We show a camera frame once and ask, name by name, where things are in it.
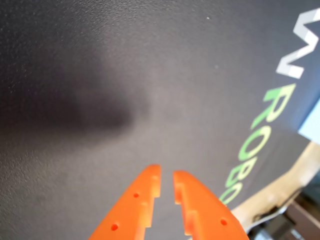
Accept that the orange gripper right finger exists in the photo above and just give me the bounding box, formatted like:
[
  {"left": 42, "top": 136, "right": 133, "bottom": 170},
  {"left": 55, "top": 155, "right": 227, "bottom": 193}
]
[{"left": 172, "top": 170, "right": 251, "bottom": 240}]

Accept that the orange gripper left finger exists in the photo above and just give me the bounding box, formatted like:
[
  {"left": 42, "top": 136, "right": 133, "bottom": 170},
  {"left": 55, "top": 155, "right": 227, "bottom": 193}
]
[{"left": 87, "top": 163, "right": 162, "bottom": 240}]

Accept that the white cardboard box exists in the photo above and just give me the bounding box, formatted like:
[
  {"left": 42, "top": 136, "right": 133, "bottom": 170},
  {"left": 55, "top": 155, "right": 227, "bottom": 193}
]
[{"left": 297, "top": 98, "right": 320, "bottom": 146}]

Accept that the dark mat with WOWROBO print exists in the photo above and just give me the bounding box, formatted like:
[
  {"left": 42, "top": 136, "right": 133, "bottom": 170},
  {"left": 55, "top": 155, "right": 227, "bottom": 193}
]
[{"left": 0, "top": 0, "right": 320, "bottom": 240}]

